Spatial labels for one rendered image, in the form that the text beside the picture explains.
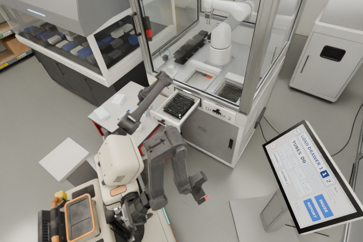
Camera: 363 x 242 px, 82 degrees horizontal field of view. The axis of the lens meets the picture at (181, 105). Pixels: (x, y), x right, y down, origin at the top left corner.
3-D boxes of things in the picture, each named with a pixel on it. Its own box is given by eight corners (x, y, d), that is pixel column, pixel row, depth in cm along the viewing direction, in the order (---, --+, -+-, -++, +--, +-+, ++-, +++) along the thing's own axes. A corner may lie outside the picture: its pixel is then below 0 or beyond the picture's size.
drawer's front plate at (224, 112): (233, 123, 170) (235, 114, 162) (202, 109, 183) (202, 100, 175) (234, 122, 171) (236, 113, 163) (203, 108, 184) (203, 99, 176)
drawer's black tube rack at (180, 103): (180, 121, 173) (180, 116, 168) (163, 113, 181) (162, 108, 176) (194, 104, 185) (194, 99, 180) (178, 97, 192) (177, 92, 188)
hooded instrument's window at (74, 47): (104, 78, 207) (86, 36, 173) (16, 34, 283) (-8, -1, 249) (173, 27, 267) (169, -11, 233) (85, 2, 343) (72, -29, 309)
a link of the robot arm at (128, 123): (114, 132, 119) (122, 138, 120) (125, 120, 116) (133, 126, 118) (119, 125, 127) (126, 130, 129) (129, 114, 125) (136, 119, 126)
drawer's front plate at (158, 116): (179, 134, 167) (178, 126, 159) (151, 119, 179) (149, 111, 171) (180, 132, 168) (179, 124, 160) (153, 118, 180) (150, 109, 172)
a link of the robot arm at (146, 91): (157, 74, 132) (170, 85, 135) (162, 68, 135) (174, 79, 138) (136, 93, 168) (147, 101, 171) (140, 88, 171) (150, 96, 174)
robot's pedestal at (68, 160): (96, 214, 208) (58, 183, 152) (78, 196, 221) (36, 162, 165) (118, 188, 224) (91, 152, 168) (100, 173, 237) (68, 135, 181)
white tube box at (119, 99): (120, 107, 199) (119, 103, 195) (112, 106, 201) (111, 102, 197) (126, 98, 207) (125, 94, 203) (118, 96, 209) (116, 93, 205)
